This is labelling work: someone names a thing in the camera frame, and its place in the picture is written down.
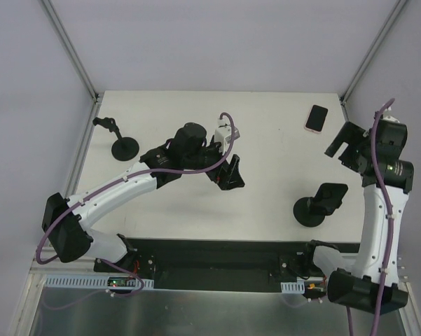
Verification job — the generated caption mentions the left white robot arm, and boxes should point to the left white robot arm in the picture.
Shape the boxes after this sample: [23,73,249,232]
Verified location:
[42,120,244,272]

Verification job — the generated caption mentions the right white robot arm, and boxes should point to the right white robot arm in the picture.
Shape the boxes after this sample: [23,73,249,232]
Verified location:
[301,120,414,315]

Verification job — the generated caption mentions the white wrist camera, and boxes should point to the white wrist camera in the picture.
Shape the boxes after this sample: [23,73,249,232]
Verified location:
[212,119,240,155]
[374,107,400,123]

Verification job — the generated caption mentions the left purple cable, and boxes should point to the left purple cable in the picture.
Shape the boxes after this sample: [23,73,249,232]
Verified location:
[36,112,236,265]

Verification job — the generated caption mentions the black gooseneck phone stand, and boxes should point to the black gooseneck phone stand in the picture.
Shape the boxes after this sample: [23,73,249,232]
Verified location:
[92,117,139,162]

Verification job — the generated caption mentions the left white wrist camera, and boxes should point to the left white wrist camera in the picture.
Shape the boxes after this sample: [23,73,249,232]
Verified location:
[212,119,240,155]

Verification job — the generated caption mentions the right aluminium frame post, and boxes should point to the right aluminium frame post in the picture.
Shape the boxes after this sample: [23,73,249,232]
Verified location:
[340,0,410,106]

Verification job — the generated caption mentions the left white cable duct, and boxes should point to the left white cable duct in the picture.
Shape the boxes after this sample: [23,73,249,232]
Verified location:
[45,274,154,291]

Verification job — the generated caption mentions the pink case smartphone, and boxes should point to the pink case smartphone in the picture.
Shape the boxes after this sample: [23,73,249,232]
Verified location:
[304,105,329,134]

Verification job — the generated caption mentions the right white cable duct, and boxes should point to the right white cable duct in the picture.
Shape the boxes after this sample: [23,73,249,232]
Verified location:
[280,279,305,295]

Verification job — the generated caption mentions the left aluminium frame post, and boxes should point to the left aluminium frame post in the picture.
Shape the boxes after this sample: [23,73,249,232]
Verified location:
[40,0,103,103]

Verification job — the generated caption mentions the white cable duct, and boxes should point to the white cable duct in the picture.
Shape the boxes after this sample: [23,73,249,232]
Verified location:
[45,274,154,291]
[280,279,305,295]

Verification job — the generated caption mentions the black round-base phone stand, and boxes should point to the black round-base phone stand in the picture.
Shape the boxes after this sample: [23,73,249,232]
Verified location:
[293,197,325,228]

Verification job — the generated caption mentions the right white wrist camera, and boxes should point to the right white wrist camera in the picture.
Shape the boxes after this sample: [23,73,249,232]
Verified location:
[374,107,400,123]

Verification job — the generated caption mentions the aluminium rail bar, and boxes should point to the aluminium rail bar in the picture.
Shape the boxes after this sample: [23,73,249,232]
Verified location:
[30,257,95,273]

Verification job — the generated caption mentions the aluminium frame post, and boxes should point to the aluminium frame post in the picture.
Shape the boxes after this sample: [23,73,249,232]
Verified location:
[40,0,103,103]
[340,0,410,106]

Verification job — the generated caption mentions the black case smartphone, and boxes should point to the black case smartphone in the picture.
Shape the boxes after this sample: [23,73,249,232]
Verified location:
[311,183,348,216]

